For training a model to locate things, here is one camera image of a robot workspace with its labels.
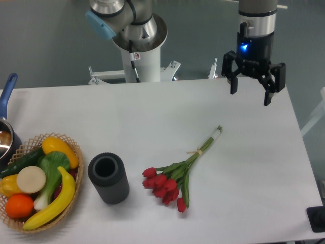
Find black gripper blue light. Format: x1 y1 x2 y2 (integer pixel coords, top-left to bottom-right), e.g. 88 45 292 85
221 33 286 106

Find red tulip bouquet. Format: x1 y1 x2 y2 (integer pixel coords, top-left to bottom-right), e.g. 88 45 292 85
142 125 222 213

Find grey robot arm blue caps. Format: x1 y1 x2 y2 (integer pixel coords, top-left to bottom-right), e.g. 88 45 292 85
85 1 286 105

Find black device at table edge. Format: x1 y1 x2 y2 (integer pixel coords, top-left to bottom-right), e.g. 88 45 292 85
306 206 325 233

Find dark grey ribbed vase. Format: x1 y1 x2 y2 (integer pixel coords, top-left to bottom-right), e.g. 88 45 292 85
88 152 129 204

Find yellow squash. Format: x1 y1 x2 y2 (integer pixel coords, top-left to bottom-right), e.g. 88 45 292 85
42 137 79 169

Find green bok choy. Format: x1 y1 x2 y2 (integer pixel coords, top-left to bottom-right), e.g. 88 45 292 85
34 151 70 211

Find green cucumber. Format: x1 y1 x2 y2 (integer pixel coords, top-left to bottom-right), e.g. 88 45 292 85
1 147 45 179

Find yellow banana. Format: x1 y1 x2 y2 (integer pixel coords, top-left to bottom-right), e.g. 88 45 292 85
23 166 76 231

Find beige round disc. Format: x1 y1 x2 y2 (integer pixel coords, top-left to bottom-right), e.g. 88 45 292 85
16 166 46 194

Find yellow bell pepper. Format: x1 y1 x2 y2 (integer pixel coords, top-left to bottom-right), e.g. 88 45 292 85
1 174 23 197

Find orange fruit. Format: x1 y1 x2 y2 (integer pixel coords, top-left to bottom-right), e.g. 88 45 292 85
5 194 34 219

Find woven wicker basket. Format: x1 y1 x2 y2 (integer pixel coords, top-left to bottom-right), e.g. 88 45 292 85
1 133 84 233

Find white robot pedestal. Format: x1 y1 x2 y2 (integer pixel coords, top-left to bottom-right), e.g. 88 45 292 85
87 38 219 86

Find black cable on pedestal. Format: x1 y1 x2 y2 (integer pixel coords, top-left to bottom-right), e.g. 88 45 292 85
128 40 141 83

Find blue handled saucepan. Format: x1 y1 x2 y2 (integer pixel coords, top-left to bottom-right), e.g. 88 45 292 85
1 73 22 171

